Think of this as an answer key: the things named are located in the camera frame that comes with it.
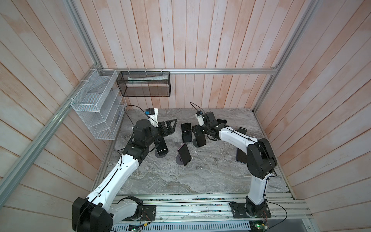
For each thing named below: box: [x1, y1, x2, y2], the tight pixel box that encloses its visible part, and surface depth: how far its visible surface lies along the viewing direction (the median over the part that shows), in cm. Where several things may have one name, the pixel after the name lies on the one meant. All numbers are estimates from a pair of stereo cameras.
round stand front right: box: [234, 127, 248, 135], surface depth 100 cm
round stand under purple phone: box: [175, 154, 185, 166], surface depth 95 cm
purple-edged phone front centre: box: [177, 143, 192, 167], surface depth 89 cm
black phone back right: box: [216, 118, 228, 125], surface depth 98 cm
